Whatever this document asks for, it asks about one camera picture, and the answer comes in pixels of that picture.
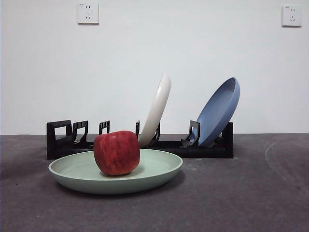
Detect red apple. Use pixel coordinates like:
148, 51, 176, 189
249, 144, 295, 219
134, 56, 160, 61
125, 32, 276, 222
93, 130, 140, 176

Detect green plate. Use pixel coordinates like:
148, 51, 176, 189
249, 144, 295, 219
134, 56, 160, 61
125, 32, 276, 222
48, 148, 183, 195

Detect cream plate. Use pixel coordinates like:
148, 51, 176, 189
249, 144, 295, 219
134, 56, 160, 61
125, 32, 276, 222
139, 73, 172, 147

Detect blue plate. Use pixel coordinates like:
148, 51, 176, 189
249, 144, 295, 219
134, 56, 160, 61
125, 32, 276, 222
195, 77, 241, 147

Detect black plate rack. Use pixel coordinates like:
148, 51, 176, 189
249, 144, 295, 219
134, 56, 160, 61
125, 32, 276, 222
46, 120, 234, 160

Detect white wall socket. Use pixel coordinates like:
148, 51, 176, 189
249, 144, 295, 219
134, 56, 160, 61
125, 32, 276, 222
281, 5, 302, 28
77, 2, 99, 26

